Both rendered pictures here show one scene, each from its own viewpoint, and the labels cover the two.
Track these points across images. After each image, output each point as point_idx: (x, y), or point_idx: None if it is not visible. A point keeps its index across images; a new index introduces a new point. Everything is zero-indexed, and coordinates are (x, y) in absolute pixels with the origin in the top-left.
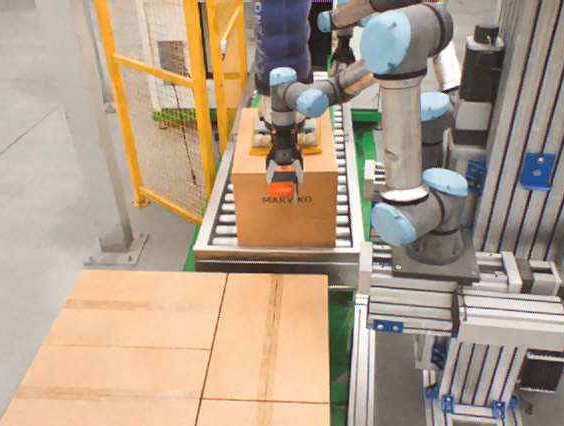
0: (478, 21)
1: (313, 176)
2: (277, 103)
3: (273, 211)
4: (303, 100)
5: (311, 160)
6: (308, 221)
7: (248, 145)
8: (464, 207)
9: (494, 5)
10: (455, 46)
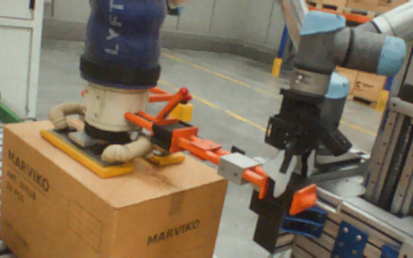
0: (41, 68)
1: (207, 189)
2: (327, 60)
3: (156, 254)
4: (394, 48)
5: (184, 171)
6: (190, 255)
7: (82, 167)
8: None
9: (44, 57)
10: (38, 86)
